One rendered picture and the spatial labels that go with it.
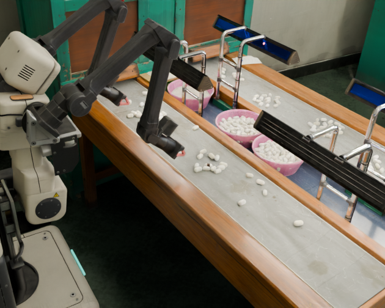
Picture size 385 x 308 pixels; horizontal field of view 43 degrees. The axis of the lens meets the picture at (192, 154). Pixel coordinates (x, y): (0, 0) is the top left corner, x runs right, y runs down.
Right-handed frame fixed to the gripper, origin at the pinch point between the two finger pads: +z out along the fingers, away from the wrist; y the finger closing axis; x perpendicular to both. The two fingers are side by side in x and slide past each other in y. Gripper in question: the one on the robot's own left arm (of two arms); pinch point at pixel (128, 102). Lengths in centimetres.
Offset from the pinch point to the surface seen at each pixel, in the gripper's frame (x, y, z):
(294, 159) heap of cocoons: -22, -68, 47
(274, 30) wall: -107, 101, 179
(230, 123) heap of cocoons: -19, -27, 42
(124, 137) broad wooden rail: 13.6, -13.7, -2.0
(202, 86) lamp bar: -26.6, -37.4, -0.4
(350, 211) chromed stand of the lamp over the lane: -17, -112, 30
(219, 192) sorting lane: 7, -69, 11
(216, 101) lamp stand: -25, -1, 54
